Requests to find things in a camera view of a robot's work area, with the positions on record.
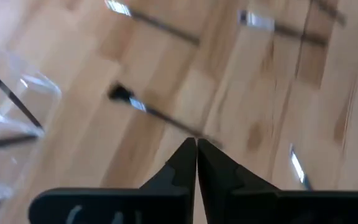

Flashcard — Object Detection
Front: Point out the grey makeup pencil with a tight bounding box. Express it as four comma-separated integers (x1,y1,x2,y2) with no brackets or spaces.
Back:
237,9,329,46

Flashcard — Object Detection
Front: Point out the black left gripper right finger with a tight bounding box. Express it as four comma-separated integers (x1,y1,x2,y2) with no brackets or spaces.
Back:
197,139,358,224

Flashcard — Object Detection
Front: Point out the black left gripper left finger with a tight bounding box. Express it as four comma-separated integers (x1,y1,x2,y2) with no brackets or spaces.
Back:
28,138,198,224

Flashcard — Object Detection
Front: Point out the brush silver ferrule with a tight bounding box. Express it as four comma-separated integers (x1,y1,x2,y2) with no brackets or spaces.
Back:
0,57,45,130

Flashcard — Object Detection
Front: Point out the small dark-tipped brush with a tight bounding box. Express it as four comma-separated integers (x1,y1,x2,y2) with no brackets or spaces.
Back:
104,0,201,46

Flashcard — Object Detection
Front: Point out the fluffy black-head brush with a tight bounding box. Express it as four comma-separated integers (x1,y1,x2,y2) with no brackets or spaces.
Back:
107,81,204,141

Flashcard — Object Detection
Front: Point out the clear acrylic brush organizer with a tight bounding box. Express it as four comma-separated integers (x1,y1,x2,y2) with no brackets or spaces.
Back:
0,46,63,215

